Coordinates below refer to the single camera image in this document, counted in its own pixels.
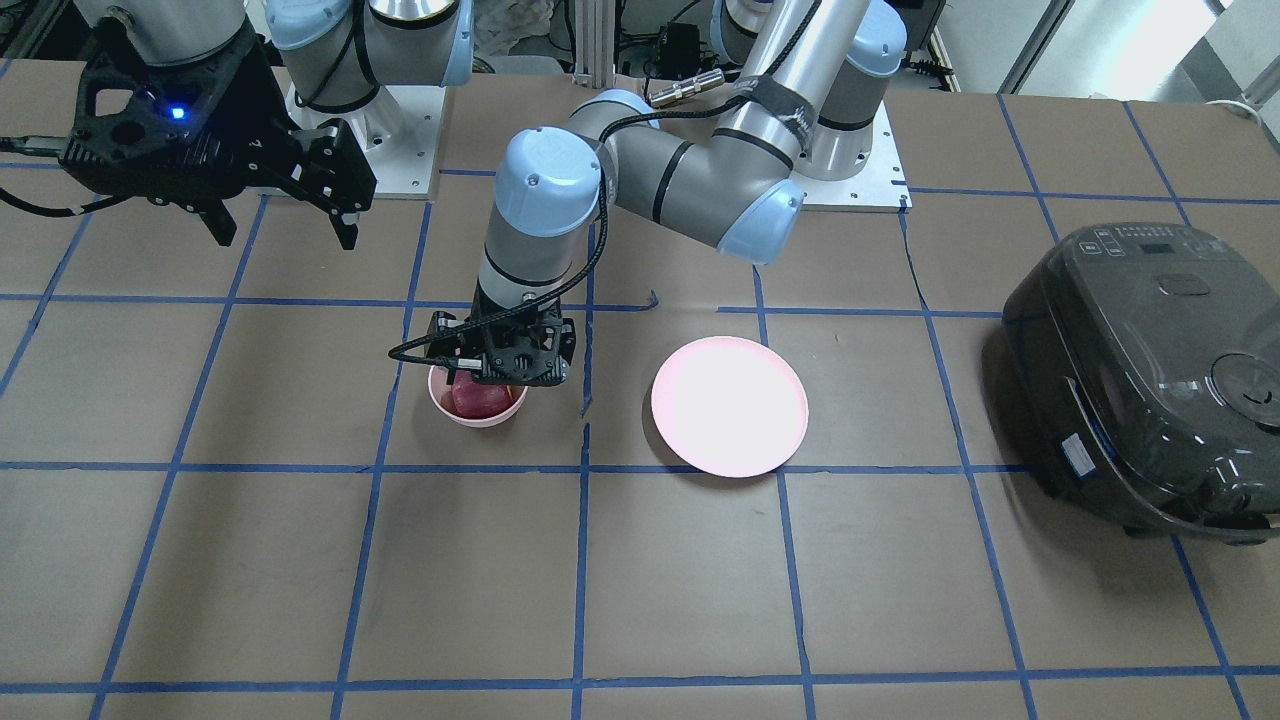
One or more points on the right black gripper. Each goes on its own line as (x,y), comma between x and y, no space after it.
(262,122)

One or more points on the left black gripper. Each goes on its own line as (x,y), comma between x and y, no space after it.
(443,334)

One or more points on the red apple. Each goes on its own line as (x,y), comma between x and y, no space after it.
(476,401)

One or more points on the pink bowl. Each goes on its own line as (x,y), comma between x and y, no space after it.
(439,387)

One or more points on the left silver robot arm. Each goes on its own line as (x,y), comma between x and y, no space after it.
(804,105)

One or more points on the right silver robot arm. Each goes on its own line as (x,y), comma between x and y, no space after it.
(335,52)

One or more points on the pink plate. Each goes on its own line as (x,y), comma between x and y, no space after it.
(730,407)

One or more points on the dark grey rice cooker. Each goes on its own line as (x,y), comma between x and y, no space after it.
(1148,354)

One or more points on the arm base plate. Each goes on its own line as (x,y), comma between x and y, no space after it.
(399,128)
(854,169)

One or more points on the aluminium frame post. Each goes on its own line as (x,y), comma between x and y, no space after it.
(595,27)

